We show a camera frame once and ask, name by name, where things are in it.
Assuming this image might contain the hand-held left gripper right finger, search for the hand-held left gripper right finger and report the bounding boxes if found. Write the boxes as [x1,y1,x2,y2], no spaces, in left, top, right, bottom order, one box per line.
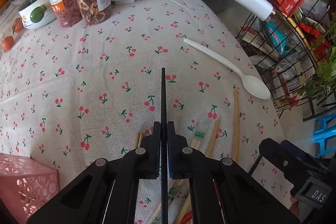
[167,121,300,224]

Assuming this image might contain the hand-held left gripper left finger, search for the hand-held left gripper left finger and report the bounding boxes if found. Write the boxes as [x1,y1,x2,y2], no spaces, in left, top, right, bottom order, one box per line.
[26,121,162,224]

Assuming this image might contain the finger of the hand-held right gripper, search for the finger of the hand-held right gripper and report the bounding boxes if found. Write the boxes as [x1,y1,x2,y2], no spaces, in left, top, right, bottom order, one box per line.
[259,138,311,184]
[281,139,328,174]

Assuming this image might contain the bundle of wooden chopsticks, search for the bundle of wooden chopsticks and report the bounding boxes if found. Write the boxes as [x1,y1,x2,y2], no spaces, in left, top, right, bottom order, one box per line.
[133,89,240,224]

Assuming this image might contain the red plastic spoon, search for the red plastic spoon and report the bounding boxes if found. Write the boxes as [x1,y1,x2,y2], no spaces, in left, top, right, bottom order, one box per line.
[181,210,193,224]

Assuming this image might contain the black chopstick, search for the black chopstick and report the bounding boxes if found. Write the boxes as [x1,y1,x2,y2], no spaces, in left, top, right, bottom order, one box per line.
[161,68,168,224]

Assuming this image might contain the white plastic spoon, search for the white plastic spoon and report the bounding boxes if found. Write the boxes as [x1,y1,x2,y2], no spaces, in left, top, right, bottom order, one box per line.
[183,38,271,100]

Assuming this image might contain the pink perforated basket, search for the pink perforated basket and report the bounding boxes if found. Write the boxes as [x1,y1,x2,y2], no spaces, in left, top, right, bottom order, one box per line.
[0,153,59,224]

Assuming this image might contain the blue plastic stool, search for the blue plastic stool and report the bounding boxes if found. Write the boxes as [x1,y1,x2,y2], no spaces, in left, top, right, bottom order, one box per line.
[312,114,336,144]

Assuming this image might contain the green leafy herbs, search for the green leafy herbs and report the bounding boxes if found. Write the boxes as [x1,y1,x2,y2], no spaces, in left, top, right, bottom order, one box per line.
[299,27,336,98]

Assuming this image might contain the blue snack packet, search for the blue snack packet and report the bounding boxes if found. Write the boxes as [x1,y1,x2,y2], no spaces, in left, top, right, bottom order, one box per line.
[264,21,289,54]

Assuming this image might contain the small tangerine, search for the small tangerine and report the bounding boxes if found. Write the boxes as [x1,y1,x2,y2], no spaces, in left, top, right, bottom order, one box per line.
[12,17,24,32]
[3,35,14,51]

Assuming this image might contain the white bowl with green squash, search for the white bowl with green squash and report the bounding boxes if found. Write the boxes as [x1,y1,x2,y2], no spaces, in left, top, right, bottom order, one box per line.
[18,0,57,30]

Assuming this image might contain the black wire rack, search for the black wire rack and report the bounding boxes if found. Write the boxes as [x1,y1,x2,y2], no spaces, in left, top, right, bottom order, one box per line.
[235,0,336,122]

